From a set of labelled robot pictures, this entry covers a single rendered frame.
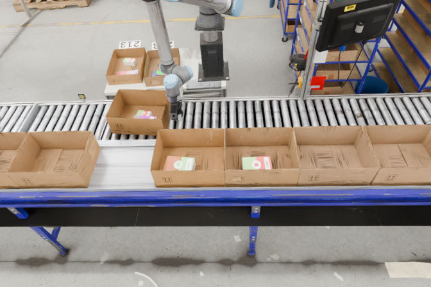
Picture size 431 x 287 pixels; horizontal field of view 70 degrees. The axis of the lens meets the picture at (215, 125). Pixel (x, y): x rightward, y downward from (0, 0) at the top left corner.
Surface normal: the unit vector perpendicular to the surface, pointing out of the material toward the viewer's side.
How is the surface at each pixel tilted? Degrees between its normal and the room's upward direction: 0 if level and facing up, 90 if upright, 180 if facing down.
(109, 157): 0
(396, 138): 89
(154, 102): 89
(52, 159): 1
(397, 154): 0
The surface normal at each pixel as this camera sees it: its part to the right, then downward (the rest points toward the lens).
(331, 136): -0.03, 0.73
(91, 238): -0.05, -0.67
